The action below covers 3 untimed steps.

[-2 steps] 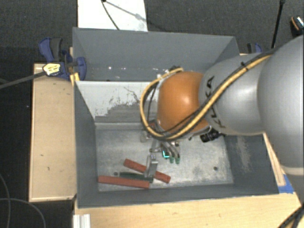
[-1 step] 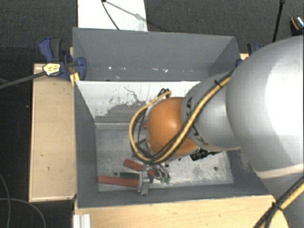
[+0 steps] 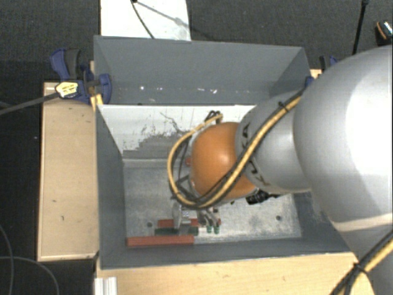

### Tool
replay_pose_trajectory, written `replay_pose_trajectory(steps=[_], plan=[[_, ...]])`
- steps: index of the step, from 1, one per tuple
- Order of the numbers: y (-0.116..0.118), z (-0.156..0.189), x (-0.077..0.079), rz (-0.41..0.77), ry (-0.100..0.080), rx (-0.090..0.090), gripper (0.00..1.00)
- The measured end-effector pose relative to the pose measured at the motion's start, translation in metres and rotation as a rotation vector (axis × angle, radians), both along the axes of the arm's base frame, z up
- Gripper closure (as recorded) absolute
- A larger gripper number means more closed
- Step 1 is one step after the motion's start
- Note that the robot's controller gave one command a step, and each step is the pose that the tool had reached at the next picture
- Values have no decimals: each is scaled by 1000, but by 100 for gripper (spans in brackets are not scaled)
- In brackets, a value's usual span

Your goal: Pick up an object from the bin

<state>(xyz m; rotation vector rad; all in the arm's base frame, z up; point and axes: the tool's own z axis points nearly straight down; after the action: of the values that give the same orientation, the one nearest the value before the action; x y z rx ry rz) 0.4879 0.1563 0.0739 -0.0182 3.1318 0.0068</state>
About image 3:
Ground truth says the short red-brown flat block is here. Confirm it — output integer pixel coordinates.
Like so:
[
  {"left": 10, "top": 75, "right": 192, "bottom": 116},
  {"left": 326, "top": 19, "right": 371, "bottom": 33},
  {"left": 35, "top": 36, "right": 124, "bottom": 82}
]
[{"left": 157, "top": 219, "right": 199, "bottom": 229}]

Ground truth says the black cylinder on white bracket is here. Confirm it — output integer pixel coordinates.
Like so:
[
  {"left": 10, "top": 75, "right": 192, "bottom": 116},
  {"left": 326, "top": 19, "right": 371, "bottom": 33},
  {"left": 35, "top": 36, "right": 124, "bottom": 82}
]
[{"left": 244, "top": 191, "right": 281, "bottom": 205}]

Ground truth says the pale wood board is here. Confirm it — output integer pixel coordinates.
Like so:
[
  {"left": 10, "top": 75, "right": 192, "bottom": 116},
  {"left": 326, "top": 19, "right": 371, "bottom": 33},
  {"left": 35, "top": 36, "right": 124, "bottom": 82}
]
[{"left": 37, "top": 81, "right": 101, "bottom": 262}]

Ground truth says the grey metal bin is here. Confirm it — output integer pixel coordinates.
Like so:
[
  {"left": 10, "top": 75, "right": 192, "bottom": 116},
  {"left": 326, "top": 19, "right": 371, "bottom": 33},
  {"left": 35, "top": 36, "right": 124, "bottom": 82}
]
[{"left": 93, "top": 34, "right": 354, "bottom": 270}]

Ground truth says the long red-brown flat block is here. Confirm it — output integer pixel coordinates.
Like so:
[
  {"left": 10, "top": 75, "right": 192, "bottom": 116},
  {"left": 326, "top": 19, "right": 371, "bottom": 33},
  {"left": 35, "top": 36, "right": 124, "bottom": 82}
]
[{"left": 126, "top": 235, "right": 196, "bottom": 248}]

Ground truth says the dark green flat block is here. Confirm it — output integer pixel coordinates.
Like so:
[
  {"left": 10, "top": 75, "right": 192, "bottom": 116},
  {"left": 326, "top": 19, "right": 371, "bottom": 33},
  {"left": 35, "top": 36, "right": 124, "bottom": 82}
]
[{"left": 154, "top": 227, "right": 199, "bottom": 237}]

